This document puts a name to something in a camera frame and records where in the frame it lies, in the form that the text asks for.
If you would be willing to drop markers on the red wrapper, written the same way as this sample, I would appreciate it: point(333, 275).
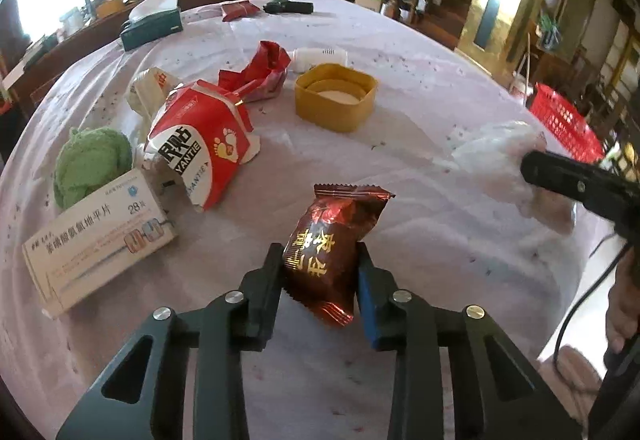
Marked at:
point(262, 70)

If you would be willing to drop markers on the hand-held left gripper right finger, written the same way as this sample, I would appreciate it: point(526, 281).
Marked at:
point(371, 312)

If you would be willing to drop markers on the brown snack packet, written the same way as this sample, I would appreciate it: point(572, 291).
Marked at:
point(325, 250)

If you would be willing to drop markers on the white wrapper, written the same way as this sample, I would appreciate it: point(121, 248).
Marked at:
point(147, 92)

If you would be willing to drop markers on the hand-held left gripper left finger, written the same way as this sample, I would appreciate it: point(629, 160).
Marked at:
point(265, 302)

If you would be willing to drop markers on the pale floral tablecloth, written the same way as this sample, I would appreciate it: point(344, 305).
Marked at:
point(375, 170)

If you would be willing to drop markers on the black handheld device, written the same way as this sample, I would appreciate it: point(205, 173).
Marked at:
point(287, 6)

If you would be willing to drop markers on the torn red white carton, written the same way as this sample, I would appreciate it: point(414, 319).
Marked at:
point(200, 140)

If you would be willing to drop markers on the white spray bottle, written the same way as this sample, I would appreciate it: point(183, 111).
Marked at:
point(320, 57)

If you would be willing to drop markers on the white medicine box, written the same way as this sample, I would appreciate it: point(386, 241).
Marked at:
point(95, 245)

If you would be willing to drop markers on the wooden sideboard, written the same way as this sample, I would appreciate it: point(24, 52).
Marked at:
point(75, 35)

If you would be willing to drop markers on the green towel ball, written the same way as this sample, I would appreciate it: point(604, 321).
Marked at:
point(90, 165)

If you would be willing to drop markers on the white plastic bag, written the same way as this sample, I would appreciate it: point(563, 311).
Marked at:
point(490, 145)

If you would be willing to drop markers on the yellow plastic container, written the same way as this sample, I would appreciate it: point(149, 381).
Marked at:
point(335, 107)

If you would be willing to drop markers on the green tissue box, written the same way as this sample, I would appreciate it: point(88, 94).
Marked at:
point(150, 22)

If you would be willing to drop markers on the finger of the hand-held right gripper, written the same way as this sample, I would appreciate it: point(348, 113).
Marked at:
point(575, 182)

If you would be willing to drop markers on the red plastic basket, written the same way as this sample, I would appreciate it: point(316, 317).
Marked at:
point(565, 120)

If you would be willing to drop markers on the flat red packet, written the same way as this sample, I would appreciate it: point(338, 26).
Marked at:
point(240, 11)

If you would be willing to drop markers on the person's right hand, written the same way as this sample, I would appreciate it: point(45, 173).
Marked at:
point(625, 300)

